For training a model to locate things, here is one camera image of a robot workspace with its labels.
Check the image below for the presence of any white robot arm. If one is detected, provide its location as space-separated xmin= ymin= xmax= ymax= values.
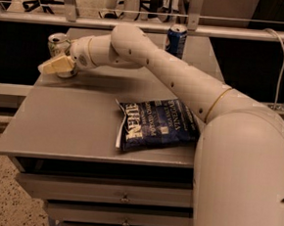
xmin=38 ymin=24 xmax=284 ymax=226

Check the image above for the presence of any blue Kettle chips bag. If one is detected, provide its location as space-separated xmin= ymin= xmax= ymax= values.
xmin=116 ymin=99 xmax=200 ymax=151

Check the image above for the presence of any grey metal railing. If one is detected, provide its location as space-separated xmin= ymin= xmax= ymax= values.
xmin=0 ymin=0 xmax=284 ymax=41

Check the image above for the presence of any white cable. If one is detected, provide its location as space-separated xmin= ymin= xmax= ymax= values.
xmin=258 ymin=27 xmax=284 ymax=112

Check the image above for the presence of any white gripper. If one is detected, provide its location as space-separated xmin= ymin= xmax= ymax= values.
xmin=37 ymin=36 xmax=93 ymax=77

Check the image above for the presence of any green white 7up can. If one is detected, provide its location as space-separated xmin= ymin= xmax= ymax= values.
xmin=47 ymin=32 xmax=77 ymax=78

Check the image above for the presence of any black office chair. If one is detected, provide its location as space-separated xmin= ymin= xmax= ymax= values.
xmin=22 ymin=0 xmax=64 ymax=14

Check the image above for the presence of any blue Pepsi can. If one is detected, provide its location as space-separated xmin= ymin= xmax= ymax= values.
xmin=165 ymin=23 xmax=188 ymax=59

